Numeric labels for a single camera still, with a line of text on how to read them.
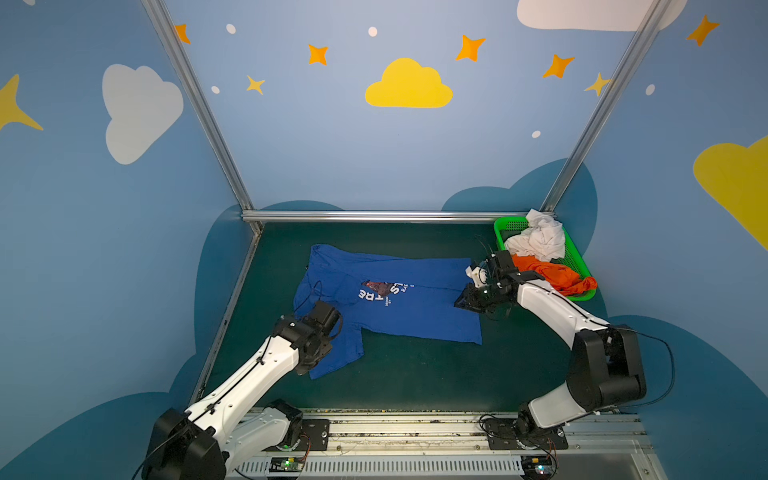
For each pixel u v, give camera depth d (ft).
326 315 2.11
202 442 1.27
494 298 2.46
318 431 2.47
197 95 2.70
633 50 2.47
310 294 3.31
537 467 2.34
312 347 1.85
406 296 3.34
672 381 1.47
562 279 3.06
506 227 3.75
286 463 2.35
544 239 3.42
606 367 1.47
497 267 2.40
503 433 2.45
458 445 2.42
